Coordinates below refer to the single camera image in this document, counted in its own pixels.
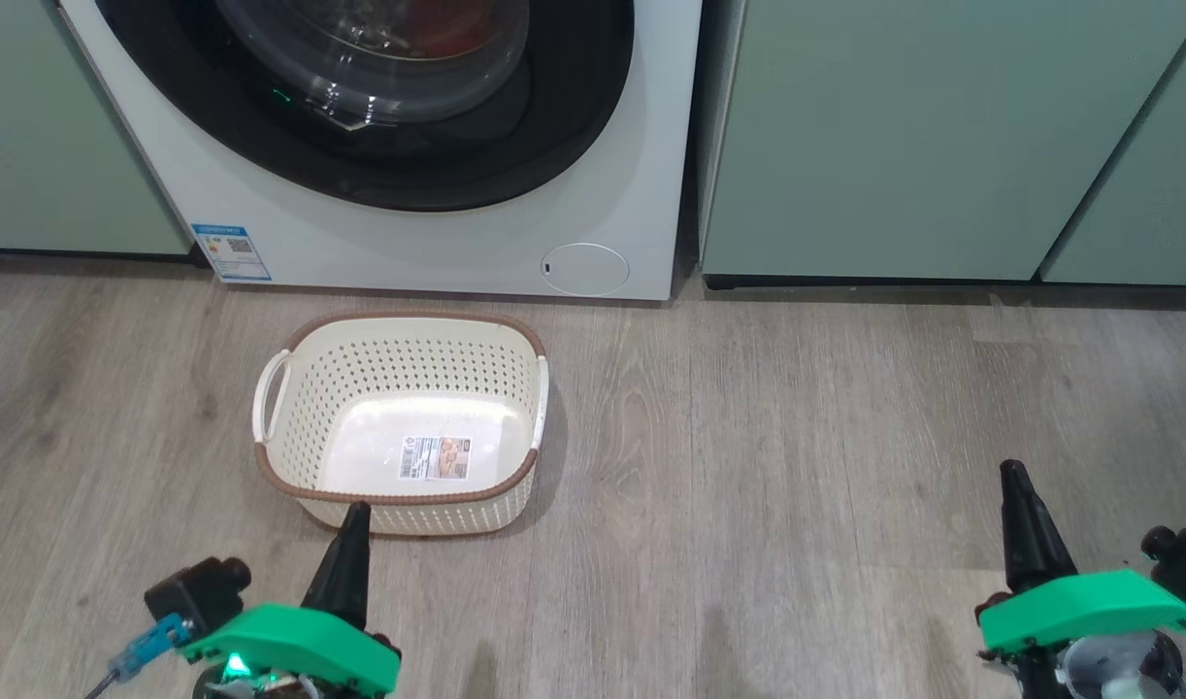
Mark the red garment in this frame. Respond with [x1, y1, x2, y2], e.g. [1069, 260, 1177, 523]
[409, 17, 511, 57]

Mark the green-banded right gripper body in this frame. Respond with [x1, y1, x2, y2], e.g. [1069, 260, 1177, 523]
[976, 570, 1186, 699]

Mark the white front-load washing machine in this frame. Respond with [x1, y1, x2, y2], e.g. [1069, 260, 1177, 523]
[57, 0, 703, 302]

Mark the cream perforated laundry basket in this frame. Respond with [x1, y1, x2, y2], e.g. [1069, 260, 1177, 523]
[251, 311, 550, 537]

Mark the blue energy label sticker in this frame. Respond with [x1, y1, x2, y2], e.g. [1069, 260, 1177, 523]
[191, 224, 272, 283]

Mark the blue-plug left camera cable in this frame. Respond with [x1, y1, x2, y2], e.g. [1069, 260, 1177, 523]
[83, 614, 194, 699]

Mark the wide green cabinet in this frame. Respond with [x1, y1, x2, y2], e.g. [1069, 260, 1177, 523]
[695, 0, 1186, 287]

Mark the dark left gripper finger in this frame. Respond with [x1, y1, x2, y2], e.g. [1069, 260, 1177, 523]
[302, 502, 373, 632]

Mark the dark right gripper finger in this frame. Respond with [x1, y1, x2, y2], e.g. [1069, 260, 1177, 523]
[999, 460, 1077, 593]

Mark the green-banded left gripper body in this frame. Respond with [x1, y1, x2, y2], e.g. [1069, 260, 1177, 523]
[179, 602, 402, 699]

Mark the white basket product label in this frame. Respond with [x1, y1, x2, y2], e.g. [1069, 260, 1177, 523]
[399, 435, 471, 482]

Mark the washing machine glass door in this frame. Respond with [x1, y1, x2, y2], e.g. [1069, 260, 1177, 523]
[95, 0, 636, 213]

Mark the green cabinet beside hinge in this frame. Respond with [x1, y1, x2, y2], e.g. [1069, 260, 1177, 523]
[0, 0, 194, 258]

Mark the round white filter cover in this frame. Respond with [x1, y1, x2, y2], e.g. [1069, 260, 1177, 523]
[541, 243, 631, 297]

